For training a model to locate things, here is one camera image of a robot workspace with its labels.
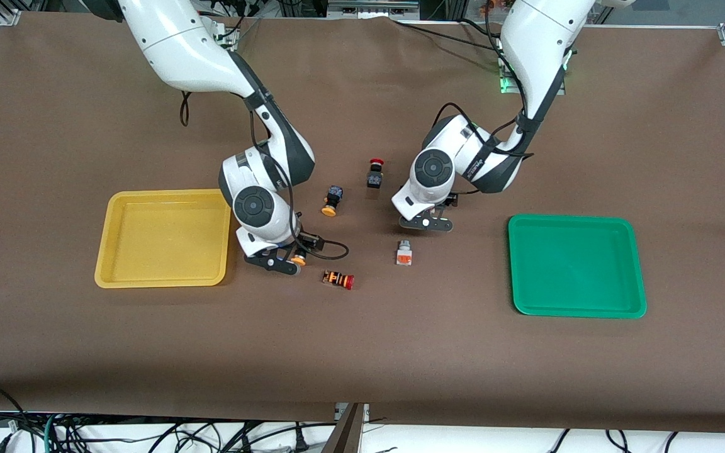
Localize black cable on cloth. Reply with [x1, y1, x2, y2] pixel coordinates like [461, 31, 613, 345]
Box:
[391, 18, 509, 54]

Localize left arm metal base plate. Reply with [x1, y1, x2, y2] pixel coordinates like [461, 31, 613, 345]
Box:
[499, 53, 568, 96]

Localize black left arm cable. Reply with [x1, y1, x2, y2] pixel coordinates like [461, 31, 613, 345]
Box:
[432, 25, 536, 196]

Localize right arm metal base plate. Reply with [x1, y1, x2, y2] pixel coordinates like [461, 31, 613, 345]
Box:
[210, 22, 239, 51]

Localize yellow plastic tray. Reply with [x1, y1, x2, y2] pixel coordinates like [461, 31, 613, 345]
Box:
[94, 189, 232, 289]

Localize aluminium table leg profile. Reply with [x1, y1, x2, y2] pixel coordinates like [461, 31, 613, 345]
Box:
[322, 403, 370, 453]

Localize brown table cloth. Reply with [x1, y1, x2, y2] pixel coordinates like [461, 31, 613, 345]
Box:
[0, 13, 725, 435]

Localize green plastic tray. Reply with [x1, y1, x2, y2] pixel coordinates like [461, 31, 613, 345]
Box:
[508, 214, 648, 319]

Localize green floor cable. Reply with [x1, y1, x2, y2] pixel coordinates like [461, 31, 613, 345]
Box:
[43, 412, 65, 453]

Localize red push button orange body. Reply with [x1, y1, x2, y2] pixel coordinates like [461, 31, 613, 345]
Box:
[322, 270, 356, 291]

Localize aluminium frame beam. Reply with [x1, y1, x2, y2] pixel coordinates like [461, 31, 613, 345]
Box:
[328, 0, 420, 20]

